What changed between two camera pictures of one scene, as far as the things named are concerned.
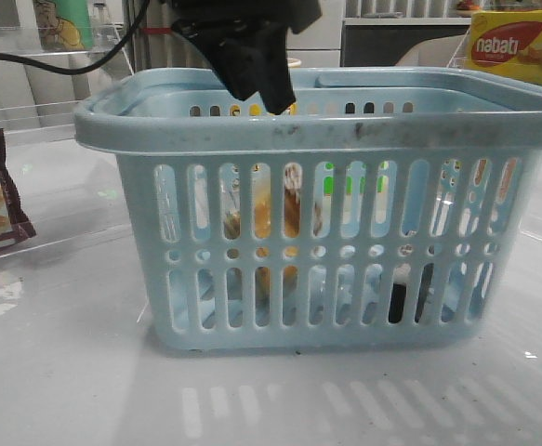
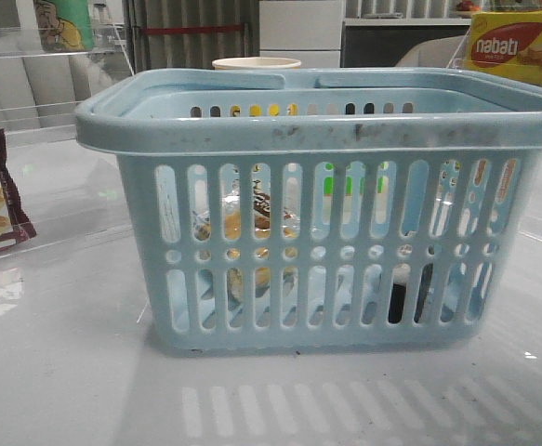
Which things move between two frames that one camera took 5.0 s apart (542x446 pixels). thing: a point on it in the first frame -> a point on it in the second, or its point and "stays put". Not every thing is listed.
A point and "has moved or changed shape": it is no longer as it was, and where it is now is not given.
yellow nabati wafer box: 526,46 stays put
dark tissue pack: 397,310 stays put
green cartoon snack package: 65,25 stays put
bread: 261,222 has moved or changed shape
